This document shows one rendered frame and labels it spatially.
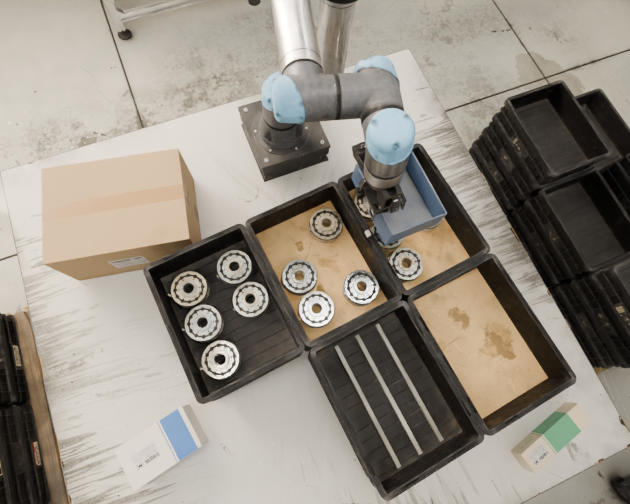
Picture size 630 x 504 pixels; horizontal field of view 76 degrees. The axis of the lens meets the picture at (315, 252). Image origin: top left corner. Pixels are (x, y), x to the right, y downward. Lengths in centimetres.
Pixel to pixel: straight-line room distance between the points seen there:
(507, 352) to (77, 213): 130
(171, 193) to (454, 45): 221
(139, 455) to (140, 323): 38
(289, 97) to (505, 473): 122
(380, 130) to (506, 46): 252
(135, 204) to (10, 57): 200
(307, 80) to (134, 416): 107
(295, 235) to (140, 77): 177
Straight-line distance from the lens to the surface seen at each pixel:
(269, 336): 118
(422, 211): 106
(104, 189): 135
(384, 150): 65
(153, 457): 129
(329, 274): 121
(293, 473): 133
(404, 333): 122
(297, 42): 77
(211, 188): 148
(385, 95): 71
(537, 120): 217
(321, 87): 70
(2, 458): 194
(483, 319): 131
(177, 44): 288
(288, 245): 124
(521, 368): 134
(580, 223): 217
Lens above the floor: 200
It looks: 72 degrees down
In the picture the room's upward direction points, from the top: 10 degrees clockwise
